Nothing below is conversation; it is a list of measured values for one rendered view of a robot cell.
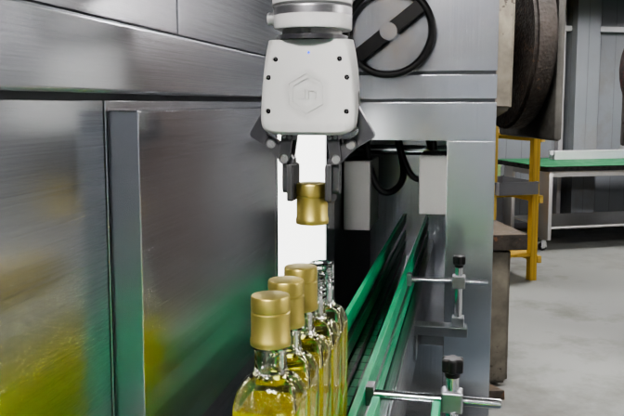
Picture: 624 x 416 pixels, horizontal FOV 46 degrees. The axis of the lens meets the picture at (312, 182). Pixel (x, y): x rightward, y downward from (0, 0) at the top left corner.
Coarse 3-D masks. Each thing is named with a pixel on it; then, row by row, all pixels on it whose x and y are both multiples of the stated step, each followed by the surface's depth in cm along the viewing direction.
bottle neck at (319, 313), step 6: (318, 276) 80; (324, 276) 80; (318, 282) 80; (324, 282) 80; (318, 288) 80; (324, 288) 81; (318, 294) 80; (324, 294) 81; (318, 300) 80; (324, 300) 81; (318, 306) 80; (324, 306) 81; (318, 312) 80; (324, 312) 81; (318, 318) 80
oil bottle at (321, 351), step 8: (304, 336) 75; (312, 336) 75; (320, 336) 76; (304, 344) 74; (312, 344) 74; (320, 344) 74; (328, 344) 77; (312, 352) 73; (320, 352) 74; (328, 352) 76; (320, 360) 73; (328, 360) 76; (320, 368) 73; (328, 368) 76; (320, 376) 73; (328, 376) 76; (320, 384) 73; (328, 384) 76; (320, 392) 74; (328, 392) 76; (320, 400) 74; (328, 400) 77; (320, 408) 74; (328, 408) 77
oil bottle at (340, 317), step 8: (336, 304) 88; (328, 312) 85; (336, 312) 85; (344, 312) 88; (336, 320) 85; (344, 320) 87; (344, 328) 87; (344, 336) 87; (344, 344) 87; (344, 352) 87; (344, 360) 87; (344, 368) 87; (344, 376) 87; (344, 384) 88; (344, 392) 88; (344, 400) 88; (344, 408) 88
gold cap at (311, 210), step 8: (296, 184) 80; (304, 184) 79; (312, 184) 79; (320, 184) 79; (296, 192) 80; (304, 192) 79; (312, 192) 78; (320, 192) 79; (296, 200) 80; (304, 200) 79; (312, 200) 78; (320, 200) 79; (296, 208) 80; (304, 208) 79; (312, 208) 79; (320, 208) 79; (296, 216) 80; (304, 216) 79; (312, 216) 79; (320, 216) 79; (304, 224) 79; (312, 224) 79; (320, 224) 79
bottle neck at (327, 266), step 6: (312, 264) 86; (318, 264) 86; (324, 264) 86; (330, 264) 86; (318, 270) 85; (324, 270) 85; (330, 270) 86; (330, 276) 86; (330, 282) 86; (330, 288) 86; (330, 294) 86; (330, 300) 86
